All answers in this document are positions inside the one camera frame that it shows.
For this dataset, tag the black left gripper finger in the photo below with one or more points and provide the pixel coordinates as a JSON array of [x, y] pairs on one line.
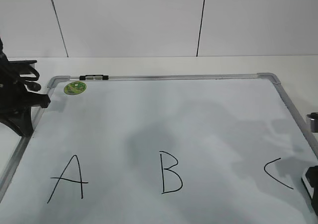
[[19, 120]]

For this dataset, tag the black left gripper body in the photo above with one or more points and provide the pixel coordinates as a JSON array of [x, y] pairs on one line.
[[19, 87]]

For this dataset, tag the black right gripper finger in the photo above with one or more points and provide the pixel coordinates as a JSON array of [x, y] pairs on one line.
[[312, 175]]

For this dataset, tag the white board eraser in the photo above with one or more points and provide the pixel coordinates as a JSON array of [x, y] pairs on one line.
[[312, 192]]

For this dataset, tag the green round magnet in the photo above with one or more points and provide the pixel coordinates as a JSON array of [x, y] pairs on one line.
[[75, 88]]

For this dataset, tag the black and clear marker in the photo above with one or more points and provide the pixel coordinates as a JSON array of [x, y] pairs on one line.
[[94, 77]]

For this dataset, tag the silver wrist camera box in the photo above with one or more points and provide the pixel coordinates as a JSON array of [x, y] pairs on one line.
[[312, 122]]

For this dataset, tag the white board with aluminium frame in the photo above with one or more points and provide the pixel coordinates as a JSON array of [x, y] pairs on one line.
[[200, 149]]

